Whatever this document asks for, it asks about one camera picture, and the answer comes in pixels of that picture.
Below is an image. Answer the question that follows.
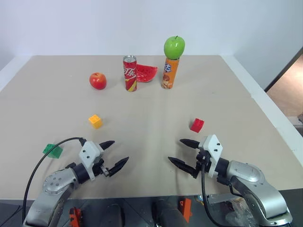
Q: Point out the yellow toy block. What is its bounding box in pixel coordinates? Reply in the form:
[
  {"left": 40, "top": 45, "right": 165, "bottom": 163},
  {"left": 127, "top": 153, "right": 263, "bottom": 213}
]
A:
[{"left": 88, "top": 114, "right": 104, "bottom": 130}]

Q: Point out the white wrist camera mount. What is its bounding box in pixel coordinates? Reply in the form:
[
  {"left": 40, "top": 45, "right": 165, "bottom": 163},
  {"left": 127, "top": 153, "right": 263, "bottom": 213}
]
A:
[
  {"left": 200, "top": 134, "right": 224, "bottom": 178},
  {"left": 78, "top": 140, "right": 104, "bottom": 182}
]

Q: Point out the green toy block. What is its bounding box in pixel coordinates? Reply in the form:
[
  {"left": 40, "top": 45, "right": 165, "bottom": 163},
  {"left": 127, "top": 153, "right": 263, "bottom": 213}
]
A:
[{"left": 42, "top": 143, "right": 63, "bottom": 158}]

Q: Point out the clear plastic bag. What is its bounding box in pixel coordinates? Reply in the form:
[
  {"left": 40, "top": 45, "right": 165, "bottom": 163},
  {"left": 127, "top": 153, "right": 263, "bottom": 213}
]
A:
[{"left": 223, "top": 200, "right": 258, "bottom": 227}]

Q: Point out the green apple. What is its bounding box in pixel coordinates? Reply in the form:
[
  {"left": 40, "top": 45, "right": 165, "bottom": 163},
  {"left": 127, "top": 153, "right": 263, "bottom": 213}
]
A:
[{"left": 163, "top": 35, "right": 186, "bottom": 60}]

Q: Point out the grey metal bracket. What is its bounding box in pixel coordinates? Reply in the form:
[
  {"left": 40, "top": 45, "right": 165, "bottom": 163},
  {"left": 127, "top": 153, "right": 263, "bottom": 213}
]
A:
[{"left": 207, "top": 193, "right": 240, "bottom": 204}]

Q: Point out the red apple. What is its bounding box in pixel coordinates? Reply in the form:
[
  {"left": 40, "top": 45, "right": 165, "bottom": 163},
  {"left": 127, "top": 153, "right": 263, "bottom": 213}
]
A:
[{"left": 89, "top": 72, "right": 107, "bottom": 90}]

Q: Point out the orange snack tube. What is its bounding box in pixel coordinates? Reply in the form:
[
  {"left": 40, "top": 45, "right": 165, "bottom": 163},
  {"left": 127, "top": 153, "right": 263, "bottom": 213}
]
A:
[{"left": 161, "top": 57, "right": 180, "bottom": 90}]

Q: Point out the red toy block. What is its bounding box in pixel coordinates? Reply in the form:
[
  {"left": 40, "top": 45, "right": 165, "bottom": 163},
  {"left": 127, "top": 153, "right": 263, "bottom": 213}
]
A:
[{"left": 189, "top": 118, "right": 205, "bottom": 133}]

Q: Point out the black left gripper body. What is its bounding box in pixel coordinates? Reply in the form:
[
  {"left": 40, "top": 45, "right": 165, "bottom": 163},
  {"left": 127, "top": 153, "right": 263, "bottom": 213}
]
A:
[{"left": 93, "top": 158, "right": 111, "bottom": 178}]

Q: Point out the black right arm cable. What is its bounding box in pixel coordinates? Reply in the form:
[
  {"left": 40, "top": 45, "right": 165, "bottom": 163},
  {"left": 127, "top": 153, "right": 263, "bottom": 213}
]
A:
[{"left": 200, "top": 162, "right": 224, "bottom": 227}]

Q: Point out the orange plastic clamp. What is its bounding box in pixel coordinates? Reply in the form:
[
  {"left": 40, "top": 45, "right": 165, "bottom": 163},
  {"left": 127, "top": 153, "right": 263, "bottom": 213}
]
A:
[
  {"left": 68, "top": 207, "right": 84, "bottom": 227},
  {"left": 178, "top": 198, "right": 193, "bottom": 223}
]

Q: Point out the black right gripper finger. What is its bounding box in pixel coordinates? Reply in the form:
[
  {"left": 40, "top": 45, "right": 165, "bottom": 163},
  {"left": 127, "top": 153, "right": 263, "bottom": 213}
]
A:
[
  {"left": 167, "top": 156, "right": 199, "bottom": 179},
  {"left": 179, "top": 138, "right": 202, "bottom": 149}
]

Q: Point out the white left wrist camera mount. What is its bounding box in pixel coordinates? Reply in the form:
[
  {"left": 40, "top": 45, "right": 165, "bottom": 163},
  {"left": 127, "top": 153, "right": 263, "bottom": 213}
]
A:
[{"left": 78, "top": 140, "right": 104, "bottom": 182}]

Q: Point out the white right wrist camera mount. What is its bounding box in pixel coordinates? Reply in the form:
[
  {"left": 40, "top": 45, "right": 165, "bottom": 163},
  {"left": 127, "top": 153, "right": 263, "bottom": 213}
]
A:
[{"left": 200, "top": 134, "right": 224, "bottom": 178}]

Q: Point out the dark rounded shape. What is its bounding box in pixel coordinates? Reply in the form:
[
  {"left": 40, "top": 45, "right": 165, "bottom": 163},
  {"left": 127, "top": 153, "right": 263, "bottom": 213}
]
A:
[{"left": 152, "top": 198, "right": 182, "bottom": 227}]

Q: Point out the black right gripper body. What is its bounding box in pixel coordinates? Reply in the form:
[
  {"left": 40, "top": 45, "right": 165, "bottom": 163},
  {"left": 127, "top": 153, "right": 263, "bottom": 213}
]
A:
[{"left": 195, "top": 142, "right": 212, "bottom": 179}]

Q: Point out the red cola can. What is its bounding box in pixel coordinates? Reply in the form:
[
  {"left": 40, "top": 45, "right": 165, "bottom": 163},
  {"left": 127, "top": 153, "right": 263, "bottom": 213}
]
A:
[{"left": 122, "top": 55, "right": 138, "bottom": 92}]

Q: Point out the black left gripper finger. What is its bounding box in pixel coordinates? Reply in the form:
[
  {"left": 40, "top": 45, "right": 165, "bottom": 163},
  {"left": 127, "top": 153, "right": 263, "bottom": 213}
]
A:
[
  {"left": 98, "top": 140, "right": 116, "bottom": 150},
  {"left": 107, "top": 156, "right": 130, "bottom": 178}
]

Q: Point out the watermelon slice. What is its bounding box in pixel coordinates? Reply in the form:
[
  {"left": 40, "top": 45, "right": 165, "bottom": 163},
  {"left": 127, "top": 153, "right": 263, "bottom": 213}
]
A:
[{"left": 135, "top": 63, "right": 159, "bottom": 84}]

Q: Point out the brown wooden door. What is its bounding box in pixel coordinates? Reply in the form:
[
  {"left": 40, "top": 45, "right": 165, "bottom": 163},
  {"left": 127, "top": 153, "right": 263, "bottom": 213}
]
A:
[{"left": 264, "top": 46, "right": 303, "bottom": 119}]

